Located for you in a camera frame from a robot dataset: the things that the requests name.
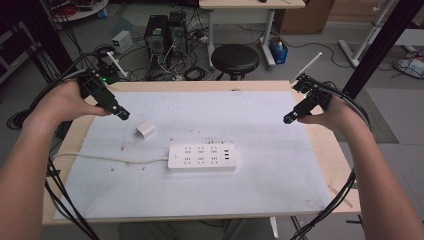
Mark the black metal frame post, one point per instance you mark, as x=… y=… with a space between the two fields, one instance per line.
x=383 y=46
x=45 y=36

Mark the grey floor mat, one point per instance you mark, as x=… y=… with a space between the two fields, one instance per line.
x=373 y=116

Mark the white bag pile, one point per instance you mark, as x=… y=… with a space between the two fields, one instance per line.
x=410 y=67

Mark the person's right hand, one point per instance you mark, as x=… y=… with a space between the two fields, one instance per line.
x=340 y=115

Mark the cardboard box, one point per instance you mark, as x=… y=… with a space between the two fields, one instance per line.
x=305 y=16

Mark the white antenna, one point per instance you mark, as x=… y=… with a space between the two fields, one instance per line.
x=306 y=68
x=117 y=65

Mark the white desk with wooden top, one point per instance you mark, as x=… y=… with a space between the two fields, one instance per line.
x=250 y=15

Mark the white charger plug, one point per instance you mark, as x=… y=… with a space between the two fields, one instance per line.
x=145 y=129

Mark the white table mat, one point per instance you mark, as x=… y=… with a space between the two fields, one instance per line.
x=260 y=140

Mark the black computer tower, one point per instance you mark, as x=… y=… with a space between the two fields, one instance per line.
x=177 y=31
x=156 y=33

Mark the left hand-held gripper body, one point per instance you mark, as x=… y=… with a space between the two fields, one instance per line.
x=100 y=91

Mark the white power supply box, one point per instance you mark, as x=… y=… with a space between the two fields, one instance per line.
x=122 y=41

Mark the black round stool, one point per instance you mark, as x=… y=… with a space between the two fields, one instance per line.
x=235 y=58

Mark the white metal stand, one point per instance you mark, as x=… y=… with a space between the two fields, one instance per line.
x=363 y=41

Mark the white power strip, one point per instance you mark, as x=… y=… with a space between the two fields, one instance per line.
x=201 y=157

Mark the person's left hand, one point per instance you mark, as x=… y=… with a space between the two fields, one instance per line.
x=60 y=103

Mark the blue box with bottles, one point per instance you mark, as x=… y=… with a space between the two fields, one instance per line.
x=278 y=53

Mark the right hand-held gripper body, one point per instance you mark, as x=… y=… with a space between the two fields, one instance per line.
x=308 y=103

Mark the round white table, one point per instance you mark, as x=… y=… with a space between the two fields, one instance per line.
x=81 y=11

